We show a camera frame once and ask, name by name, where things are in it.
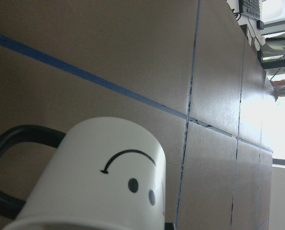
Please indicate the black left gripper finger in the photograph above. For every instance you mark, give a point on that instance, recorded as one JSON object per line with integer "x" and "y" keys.
{"x": 169, "y": 226}

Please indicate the white smiley mug black handle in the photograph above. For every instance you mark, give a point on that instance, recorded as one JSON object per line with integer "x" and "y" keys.
{"x": 106, "y": 174}

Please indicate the brown paper table cover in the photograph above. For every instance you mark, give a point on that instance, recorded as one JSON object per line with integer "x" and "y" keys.
{"x": 183, "y": 69}

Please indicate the black keyboard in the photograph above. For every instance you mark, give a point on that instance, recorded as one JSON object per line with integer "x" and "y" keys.
{"x": 250, "y": 8}

